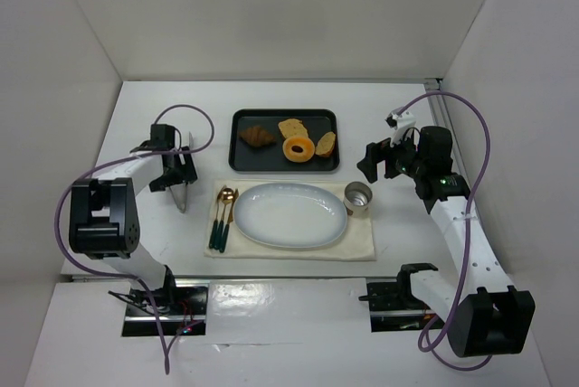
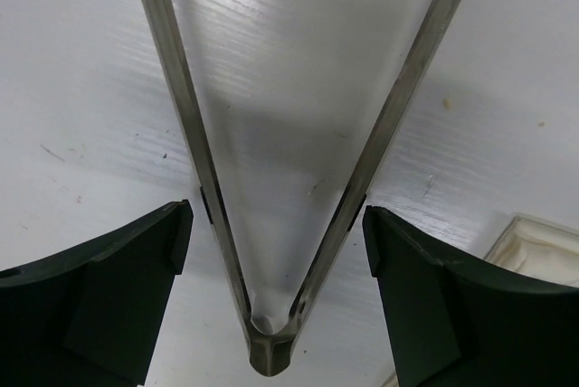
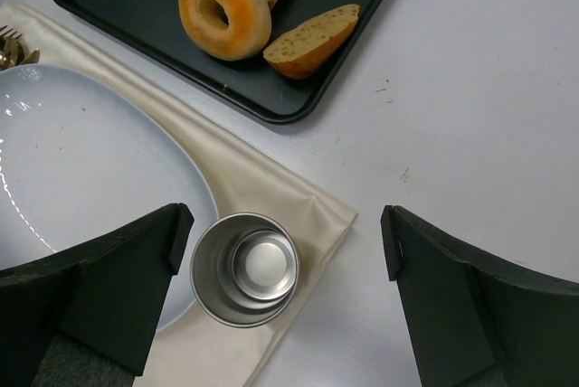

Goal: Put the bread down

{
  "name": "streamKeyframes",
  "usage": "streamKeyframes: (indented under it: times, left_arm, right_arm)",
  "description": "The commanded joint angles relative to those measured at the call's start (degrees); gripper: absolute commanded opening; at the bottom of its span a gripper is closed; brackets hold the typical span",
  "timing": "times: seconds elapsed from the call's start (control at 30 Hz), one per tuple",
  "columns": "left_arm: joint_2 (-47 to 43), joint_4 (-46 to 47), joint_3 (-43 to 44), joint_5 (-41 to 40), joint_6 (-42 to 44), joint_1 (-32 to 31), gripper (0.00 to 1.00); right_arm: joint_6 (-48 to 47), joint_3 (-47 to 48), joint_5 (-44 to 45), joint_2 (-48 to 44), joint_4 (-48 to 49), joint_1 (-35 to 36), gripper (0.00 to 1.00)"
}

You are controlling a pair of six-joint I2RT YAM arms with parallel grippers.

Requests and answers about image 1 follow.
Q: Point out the gold spoon green handle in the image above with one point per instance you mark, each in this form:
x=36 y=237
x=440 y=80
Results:
x=222 y=199

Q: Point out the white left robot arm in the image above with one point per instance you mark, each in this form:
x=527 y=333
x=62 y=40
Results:
x=104 y=223

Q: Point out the gold knife green handle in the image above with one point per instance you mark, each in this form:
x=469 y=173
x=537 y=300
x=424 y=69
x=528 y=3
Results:
x=230 y=215

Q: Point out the metal tongs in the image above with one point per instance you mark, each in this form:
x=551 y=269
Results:
x=184 y=174

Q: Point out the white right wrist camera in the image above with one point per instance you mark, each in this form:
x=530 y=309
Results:
x=401 y=122

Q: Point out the round bread slice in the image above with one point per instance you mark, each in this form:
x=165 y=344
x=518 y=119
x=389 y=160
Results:
x=292 y=127

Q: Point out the gold fork green handle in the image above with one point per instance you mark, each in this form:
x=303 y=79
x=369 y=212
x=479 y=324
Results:
x=222 y=244

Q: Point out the brown croissant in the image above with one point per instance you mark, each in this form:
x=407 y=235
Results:
x=257 y=137

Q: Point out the beige cloth placemat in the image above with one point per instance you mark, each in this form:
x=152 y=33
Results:
x=356 y=243

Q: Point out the stainless steel cup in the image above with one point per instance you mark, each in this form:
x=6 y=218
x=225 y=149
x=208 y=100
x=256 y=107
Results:
x=357 y=198

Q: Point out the aluminium frame rail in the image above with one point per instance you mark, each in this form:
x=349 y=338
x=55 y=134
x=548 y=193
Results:
x=441 y=117

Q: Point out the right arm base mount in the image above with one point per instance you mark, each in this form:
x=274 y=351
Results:
x=389 y=312

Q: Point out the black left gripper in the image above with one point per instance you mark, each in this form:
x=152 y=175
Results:
x=174 y=177

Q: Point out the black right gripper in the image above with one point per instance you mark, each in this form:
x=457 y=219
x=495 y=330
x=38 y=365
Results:
x=386 y=161

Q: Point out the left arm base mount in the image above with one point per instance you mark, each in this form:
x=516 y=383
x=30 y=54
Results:
x=184 y=315

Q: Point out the black baking tray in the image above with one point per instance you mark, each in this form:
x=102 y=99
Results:
x=270 y=159

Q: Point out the light blue oval plate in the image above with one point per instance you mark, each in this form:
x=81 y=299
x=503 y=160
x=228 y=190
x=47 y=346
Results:
x=290 y=216

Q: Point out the orange glazed donut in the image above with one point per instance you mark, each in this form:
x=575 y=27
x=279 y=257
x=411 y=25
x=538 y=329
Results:
x=298 y=149

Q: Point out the small bread loaf half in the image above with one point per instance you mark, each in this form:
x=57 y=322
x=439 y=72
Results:
x=326 y=145

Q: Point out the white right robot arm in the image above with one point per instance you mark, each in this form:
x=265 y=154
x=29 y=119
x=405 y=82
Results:
x=484 y=314

